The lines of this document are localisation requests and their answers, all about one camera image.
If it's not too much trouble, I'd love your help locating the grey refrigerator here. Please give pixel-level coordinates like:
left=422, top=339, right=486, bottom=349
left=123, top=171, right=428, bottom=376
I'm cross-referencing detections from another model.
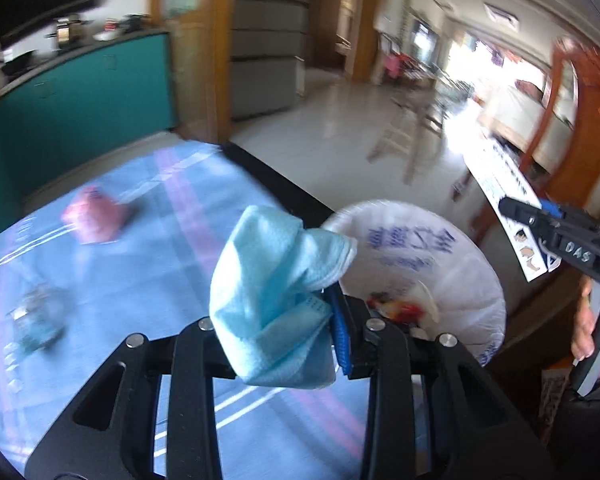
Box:
left=230, top=0, right=308, bottom=121

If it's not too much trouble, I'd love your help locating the blue striped printed cloth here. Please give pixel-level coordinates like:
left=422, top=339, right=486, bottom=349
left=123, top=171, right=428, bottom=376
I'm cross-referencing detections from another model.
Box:
left=0, top=141, right=376, bottom=476

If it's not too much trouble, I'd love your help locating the wooden chair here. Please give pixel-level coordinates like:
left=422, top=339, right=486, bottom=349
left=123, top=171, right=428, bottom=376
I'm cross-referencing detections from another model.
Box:
left=370, top=100, right=446, bottom=183

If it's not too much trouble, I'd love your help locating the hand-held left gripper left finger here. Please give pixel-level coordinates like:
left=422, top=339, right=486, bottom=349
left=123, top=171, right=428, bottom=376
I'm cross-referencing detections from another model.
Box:
left=25, top=317, right=241, bottom=480

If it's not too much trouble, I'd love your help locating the steel cooking pot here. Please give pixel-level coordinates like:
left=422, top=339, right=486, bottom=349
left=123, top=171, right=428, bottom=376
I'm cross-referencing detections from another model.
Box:
left=47, top=16, right=83, bottom=48

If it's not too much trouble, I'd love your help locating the grey kitchen countertop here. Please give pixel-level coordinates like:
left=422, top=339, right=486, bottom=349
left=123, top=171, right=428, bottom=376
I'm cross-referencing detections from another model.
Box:
left=0, top=27, right=171, bottom=111

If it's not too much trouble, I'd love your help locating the teal kitchen cabinet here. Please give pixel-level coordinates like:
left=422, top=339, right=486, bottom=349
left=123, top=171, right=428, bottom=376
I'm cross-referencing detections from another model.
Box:
left=0, top=30, right=178, bottom=251

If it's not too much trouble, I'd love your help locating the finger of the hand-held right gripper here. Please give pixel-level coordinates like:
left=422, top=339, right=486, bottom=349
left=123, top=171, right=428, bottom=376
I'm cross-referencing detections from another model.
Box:
left=498, top=196, right=563, bottom=257
left=539, top=199, right=600, bottom=241

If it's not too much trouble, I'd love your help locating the wooden framed glass door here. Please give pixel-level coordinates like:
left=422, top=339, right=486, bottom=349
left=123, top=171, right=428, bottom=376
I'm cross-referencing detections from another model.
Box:
left=150, top=0, right=236, bottom=141

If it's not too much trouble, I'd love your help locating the pink plastic bag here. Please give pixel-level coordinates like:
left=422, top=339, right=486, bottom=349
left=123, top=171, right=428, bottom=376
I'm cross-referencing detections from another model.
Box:
left=61, top=185, right=131, bottom=245

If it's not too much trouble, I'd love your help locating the silver foil bag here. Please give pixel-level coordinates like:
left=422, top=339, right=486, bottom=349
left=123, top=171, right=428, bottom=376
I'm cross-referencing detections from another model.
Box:
left=7, top=284, right=68, bottom=356

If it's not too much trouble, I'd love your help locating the brown wooden room door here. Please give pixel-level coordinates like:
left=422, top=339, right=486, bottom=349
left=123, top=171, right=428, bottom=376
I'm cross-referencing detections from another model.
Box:
left=312, top=0, right=361, bottom=71

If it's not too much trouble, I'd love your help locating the brown wooden door frame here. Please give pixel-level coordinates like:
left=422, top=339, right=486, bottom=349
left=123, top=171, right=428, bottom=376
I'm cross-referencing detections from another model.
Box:
left=527, top=35, right=600, bottom=201

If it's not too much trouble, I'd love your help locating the light blue face mask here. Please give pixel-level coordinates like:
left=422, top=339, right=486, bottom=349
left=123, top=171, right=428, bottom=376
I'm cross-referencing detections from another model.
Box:
left=210, top=205, right=358, bottom=390

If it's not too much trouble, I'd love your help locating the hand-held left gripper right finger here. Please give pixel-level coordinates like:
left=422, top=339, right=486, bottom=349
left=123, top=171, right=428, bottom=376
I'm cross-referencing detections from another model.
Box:
left=325, top=285, right=556, bottom=480

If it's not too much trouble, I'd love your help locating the person's right hand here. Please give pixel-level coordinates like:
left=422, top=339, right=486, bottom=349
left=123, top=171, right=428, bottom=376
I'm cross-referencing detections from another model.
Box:
left=571, top=276, right=599, bottom=361

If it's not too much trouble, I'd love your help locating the ceiling air vent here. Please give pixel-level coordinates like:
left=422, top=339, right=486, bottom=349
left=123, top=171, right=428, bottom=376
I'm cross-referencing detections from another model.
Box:
left=485, top=2, right=521, bottom=28

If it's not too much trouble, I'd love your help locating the pink cloth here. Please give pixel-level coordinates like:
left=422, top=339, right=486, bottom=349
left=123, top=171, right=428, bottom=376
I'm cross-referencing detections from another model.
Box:
left=382, top=52, right=406, bottom=81

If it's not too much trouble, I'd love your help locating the white printed trash bag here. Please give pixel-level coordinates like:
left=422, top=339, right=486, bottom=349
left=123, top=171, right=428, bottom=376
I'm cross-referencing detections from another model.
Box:
left=322, top=200, right=507, bottom=368

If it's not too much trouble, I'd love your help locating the wall television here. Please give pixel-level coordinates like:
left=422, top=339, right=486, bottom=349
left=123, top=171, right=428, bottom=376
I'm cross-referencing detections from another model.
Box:
left=412, top=20, right=438, bottom=61

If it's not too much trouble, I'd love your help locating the person's right forearm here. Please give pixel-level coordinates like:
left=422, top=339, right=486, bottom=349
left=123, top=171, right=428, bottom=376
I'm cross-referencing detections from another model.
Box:
left=545, top=360, right=600, bottom=463

